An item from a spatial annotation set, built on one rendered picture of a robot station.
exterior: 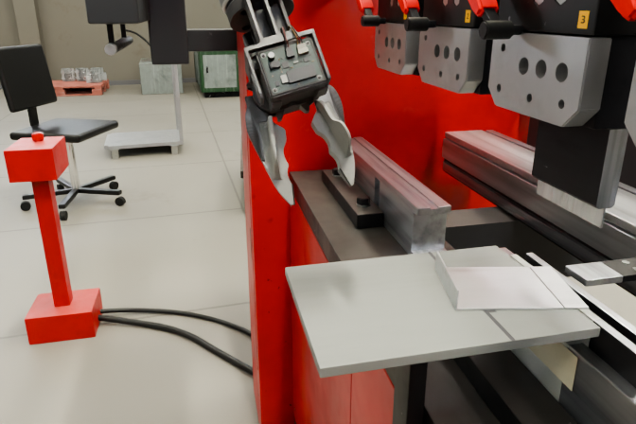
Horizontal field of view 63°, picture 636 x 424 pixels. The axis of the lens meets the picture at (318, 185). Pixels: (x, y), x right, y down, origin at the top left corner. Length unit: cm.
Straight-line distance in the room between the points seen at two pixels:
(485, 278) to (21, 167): 182
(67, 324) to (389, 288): 194
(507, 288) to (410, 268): 10
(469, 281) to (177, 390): 158
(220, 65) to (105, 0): 669
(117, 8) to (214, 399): 129
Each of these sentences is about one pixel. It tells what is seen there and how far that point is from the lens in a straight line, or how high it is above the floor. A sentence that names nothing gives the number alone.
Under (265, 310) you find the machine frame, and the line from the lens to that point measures 152.
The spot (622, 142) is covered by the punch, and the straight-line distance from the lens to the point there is 54.
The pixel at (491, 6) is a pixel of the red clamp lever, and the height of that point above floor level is 128.
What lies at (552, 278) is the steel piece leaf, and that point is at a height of 100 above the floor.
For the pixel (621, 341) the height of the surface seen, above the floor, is 100.
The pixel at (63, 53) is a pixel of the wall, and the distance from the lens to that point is 1007.
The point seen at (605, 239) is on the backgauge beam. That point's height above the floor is 94.
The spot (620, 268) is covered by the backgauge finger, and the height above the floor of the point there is 100.
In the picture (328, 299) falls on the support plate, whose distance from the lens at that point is 54.
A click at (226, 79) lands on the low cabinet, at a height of 28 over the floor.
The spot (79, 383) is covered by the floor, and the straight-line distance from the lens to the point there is 218.
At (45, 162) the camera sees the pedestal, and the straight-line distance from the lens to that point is 213.
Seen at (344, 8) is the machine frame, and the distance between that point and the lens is 133.
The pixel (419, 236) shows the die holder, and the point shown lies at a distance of 90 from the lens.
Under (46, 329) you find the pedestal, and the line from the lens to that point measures 242.
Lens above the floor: 128
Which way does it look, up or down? 19 degrees down
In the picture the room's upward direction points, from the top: straight up
